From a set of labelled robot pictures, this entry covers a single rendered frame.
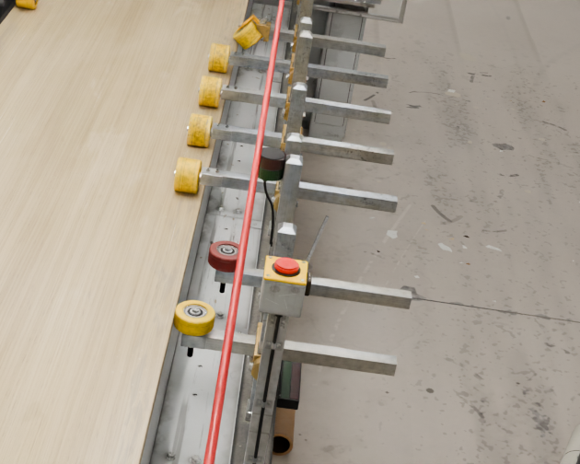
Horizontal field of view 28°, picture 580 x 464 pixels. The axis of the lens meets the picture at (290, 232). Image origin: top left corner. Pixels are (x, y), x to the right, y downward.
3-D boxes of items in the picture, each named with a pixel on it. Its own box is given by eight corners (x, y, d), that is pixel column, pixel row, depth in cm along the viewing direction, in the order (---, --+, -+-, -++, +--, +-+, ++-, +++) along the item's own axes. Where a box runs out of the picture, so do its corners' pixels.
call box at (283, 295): (301, 298, 195) (307, 260, 191) (299, 322, 189) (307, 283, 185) (260, 293, 195) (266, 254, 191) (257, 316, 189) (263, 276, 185)
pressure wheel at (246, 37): (245, 44, 364) (264, 28, 361) (243, 53, 357) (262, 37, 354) (232, 30, 362) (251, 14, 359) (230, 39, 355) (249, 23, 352)
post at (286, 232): (263, 421, 239) (297, 221, 215) (262, 431, 236) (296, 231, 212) (247, 418, 239) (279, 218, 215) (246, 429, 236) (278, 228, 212)
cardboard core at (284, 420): (298, 372, 354) (295, 435, 328) (295, 392, 358) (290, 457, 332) (272, 368, 354) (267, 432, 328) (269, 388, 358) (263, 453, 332)
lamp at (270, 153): (272, 238, 248) (287, 149, 237) (272, 251, 243) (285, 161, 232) (246, 235, 248) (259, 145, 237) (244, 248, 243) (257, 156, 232)
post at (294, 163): (272, 343, 260) (304, 154, 236) (271, 352, 257) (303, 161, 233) (256, 341, 260) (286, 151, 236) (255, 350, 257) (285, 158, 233)
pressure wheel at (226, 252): (241, 284, 260) (247, 241, 254) (237, 304, 253) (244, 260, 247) (205, 279, 260) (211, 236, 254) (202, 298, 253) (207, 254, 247)
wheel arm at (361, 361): (392, 370, 236) (397, 353, 234) (393, 380, 233) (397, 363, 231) (181, 340, 235) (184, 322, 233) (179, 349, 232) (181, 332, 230)
